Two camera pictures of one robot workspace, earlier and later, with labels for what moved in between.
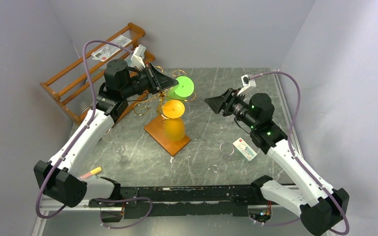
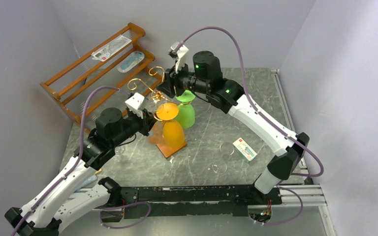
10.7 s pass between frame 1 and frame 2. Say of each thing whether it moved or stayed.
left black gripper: moved
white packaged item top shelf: stayed
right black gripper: moved
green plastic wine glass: moved
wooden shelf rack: stayed
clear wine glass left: stayed
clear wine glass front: stayed
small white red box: stayed
